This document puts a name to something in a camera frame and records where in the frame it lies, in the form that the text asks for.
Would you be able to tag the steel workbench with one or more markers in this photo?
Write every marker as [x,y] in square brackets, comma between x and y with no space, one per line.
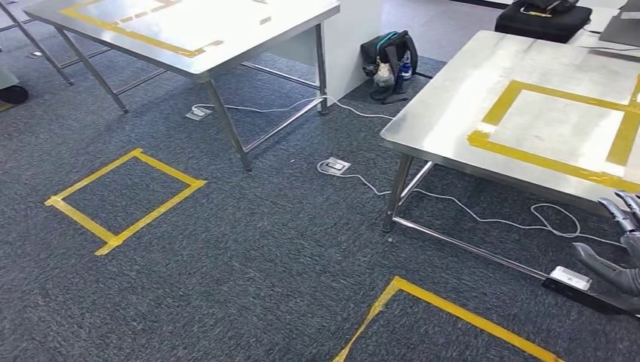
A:
[450,110]

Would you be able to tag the yellow floor tape marking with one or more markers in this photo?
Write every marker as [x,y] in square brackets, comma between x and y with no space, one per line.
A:
[80,220]

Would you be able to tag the black remote controller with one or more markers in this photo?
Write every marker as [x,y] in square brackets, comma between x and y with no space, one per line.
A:
[545,6]

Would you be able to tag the black hard carry case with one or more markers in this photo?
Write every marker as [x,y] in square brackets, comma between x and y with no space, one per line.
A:
[540,25]

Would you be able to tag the open black bag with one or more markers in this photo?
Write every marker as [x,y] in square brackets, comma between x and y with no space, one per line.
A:
[392,55]

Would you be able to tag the grey laptop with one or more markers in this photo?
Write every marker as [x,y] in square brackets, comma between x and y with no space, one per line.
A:
[622,25]

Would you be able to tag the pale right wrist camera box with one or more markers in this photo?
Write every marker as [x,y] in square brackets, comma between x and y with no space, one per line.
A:
[570,278]

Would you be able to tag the steel table with thin tape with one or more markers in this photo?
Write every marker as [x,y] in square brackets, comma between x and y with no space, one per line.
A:
[225,30]

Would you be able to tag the thin yellow tape outline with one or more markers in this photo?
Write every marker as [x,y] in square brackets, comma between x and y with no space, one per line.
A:
[125,31]

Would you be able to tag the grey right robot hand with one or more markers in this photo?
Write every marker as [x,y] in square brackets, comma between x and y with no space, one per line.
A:
[632,280]

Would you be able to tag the grey side table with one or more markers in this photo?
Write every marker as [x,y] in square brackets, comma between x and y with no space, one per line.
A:
[350,45]

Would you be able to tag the grey floor socket box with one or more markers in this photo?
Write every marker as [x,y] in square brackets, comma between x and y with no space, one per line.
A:
[199,113]

